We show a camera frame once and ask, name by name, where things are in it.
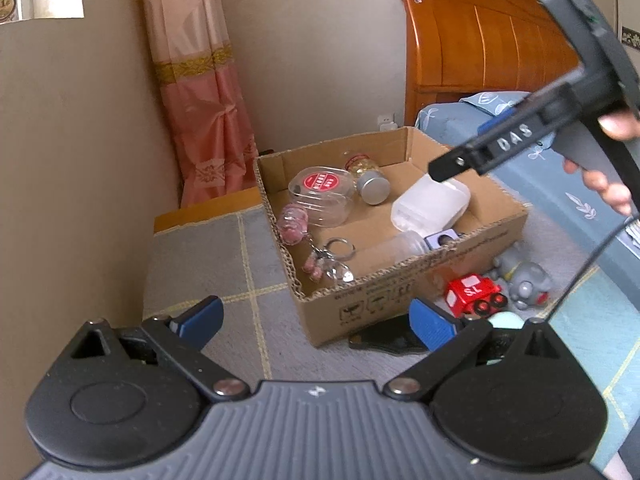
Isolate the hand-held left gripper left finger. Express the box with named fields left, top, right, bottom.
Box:
left=67, top=296, right=251, bottom=402

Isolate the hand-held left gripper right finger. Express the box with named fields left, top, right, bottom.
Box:
left=384, top=299, right=566, bottom=403

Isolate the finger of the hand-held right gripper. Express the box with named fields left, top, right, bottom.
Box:
left=429, top=141, right=490, bottom=184

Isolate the black case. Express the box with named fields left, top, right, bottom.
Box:
left=348, top=317, right=427, bottom=357

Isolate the white plastic bottle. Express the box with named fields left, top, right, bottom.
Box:
left=390, top=176, right=472, bottom=234

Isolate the red toy train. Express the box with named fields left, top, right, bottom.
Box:
left=445, top=272, right=507, bottom=320

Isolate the cardboard box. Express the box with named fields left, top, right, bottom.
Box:
left=253, top=126, right=530, bottom=347

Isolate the mint green case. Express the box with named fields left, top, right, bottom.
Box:
left=487, top=311, right=524, bottom=329

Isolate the clear plastic jar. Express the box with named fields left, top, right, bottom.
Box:
left=367, top=230, right=432, bottom=272

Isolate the capsule bottle with silver cap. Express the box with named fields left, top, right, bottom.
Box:
left=345, top=156, right=391, bottom=206

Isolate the grey elephant toy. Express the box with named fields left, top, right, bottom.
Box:
left=492, top=242, right=554, bottom=311

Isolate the keychain with metal rings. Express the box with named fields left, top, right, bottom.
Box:
left=300, top=237, right=357, bottom=286

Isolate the clear round tub red label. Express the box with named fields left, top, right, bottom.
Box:
left=288, top=165, right=357, bottom=227

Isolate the person's right hand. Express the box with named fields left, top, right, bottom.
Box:
left=562, top=109, right=640, bottom=217

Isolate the grey teal checked blanket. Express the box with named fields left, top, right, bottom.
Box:
left=142, top=205, right=640, bottom=461

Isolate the blue floral pillow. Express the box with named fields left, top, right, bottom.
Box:
left=460, top=91, right=532, bottom=117

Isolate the blue floral bed sheet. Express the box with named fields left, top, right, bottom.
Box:
left=415, top=91, right=640, bottom=292

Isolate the wooden headboard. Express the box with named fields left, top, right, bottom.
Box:
left=391, top=0, right=592, bottom=129

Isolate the pink curtain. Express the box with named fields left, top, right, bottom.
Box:
left=137, top=0, right=261, bottom=209

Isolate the black cable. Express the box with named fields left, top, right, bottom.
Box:
left=545, top=215, right=640, bottom=321

